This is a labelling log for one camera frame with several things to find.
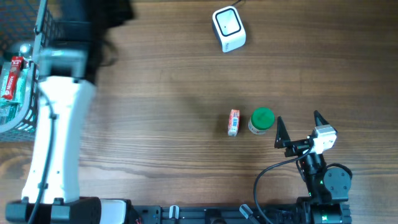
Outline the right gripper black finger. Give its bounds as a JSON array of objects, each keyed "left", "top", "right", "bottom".
[
  {"left": 313, "top": 110, "right": 329, "bottom": 126},
  {"left": 274, "top": 116, "right": 291, "bottom": 148}
]

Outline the green lid jar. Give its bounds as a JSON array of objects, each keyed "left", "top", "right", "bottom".
[{"left": 248, "top": 107, "right": 275, "bottom": 135}]

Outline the red Nescafe stick sachet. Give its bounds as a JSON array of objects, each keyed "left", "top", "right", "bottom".
[{"left": 2, "top": 56, "right": 24, "bottom": 100}]

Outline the green snack packet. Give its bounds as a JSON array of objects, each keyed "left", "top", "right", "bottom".
[{"left": 1, "top": 62, "right": 24, "bottom": 125}]

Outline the yellow Vim liquid bottle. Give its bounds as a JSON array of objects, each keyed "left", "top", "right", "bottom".
[{"left": 4, "top": 41, "right": 34, "bottom": 68}]

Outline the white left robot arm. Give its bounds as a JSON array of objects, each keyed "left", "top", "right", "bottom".
[{"left": 1, "top": 1, "right": 139, "bottom": 223}]

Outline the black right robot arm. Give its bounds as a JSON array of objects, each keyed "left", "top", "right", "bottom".
[{"left": 274, "top": 111, "right": 353, "bottom": 224}]

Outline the white barcode scanner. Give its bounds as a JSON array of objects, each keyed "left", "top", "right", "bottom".
[{"left": 212, "top": 6, "right": 246, "bottom": 53}]

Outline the grey plastic mesh basket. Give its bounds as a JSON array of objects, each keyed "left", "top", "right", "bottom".
[{"left": 1, "top": 1, "right": 61, "bottom": 142}]

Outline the mint green sachet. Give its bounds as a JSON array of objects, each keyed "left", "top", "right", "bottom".
[{"left": 13, "top": 68, "right": 28, "bottom": 105}]

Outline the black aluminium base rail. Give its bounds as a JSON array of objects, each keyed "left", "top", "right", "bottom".
[{"left": 127, "top": 205, "right": 309, "bottom": 224}]

